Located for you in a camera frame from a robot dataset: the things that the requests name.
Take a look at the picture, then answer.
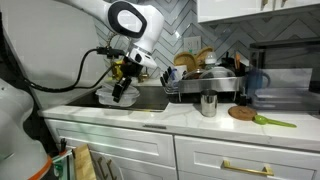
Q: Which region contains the black cooking pot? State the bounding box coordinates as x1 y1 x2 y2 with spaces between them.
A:
218 56 236 73

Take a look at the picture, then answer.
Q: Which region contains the black utensil holder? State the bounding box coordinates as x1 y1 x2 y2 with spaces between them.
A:
233 62 250 78

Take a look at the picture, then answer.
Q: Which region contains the blue translucent bowl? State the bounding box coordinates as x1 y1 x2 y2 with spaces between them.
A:
173 64 189 81

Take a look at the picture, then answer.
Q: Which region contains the white drawer front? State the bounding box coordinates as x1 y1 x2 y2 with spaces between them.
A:
173 134 320 180
44 118 177 168

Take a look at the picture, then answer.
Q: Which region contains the black clamp knob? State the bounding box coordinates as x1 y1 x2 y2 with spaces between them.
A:
59 138 68 155

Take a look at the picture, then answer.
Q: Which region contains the clear plastic storage bin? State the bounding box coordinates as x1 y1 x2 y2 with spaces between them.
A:
252 87 320 112

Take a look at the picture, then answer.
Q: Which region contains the steel dish rack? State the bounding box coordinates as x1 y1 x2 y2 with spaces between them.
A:
159 66 248 104

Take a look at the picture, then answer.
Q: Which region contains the gold spring kitchen faucet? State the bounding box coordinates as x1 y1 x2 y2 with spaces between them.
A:
106 33 150 84

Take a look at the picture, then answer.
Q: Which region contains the clear glass bowl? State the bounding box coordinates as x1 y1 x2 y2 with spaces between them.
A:
199 65 237 80

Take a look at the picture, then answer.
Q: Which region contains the dark cabinet door handle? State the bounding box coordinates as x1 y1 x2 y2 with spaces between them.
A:
96 156 108 180
106 159 119 180

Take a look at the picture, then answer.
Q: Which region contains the dark steel sink basin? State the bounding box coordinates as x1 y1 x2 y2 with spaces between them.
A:
66 84 170 113

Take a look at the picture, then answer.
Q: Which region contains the white wall cabinet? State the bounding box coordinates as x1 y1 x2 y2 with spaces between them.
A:
196 0 320 24

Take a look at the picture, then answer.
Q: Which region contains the stainless steel cup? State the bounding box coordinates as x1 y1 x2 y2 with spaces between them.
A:
200 89 219 118

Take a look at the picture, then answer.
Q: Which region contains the gold drawer handle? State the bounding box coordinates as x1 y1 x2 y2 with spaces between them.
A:
222 159 275 177

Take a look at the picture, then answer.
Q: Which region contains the round bamboo lid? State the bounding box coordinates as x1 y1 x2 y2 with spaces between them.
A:
173 51 198 73
194 46 215 67

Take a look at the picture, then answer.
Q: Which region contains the green metal stand frame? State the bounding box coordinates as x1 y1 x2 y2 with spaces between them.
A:
51 149 76 180

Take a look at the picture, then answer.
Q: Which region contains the white cabinet door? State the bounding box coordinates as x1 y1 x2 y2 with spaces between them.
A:
88 149 179 180

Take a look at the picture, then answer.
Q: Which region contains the yellow cloth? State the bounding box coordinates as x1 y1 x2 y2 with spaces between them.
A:
111 59 126 81

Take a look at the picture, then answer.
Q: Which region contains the white wall outlet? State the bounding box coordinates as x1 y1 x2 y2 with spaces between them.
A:
183 35 202 54

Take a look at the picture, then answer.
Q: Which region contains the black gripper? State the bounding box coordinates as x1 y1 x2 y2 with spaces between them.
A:
112 59 145 104

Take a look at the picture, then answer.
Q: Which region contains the wooden spatula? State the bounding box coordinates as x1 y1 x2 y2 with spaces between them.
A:
234 51 242 70

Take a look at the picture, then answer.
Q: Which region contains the green plastic spoon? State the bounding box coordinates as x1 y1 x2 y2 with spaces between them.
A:
252 114 298 129

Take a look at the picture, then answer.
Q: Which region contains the blue plastic pitcher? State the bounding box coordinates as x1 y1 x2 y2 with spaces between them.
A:
246 66 272 98

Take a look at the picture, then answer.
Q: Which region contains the smaller clear lunch box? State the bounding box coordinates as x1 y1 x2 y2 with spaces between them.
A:
99 84 138 103

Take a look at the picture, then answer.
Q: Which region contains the wooden cutting board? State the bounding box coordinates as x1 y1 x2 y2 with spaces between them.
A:
72 143 98 180

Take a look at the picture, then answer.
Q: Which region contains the round cork coaster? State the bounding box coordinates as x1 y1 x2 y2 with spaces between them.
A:
227 105 258 122

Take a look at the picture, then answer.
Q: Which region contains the small black dispenser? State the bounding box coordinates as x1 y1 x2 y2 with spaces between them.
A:
239 87 253 107

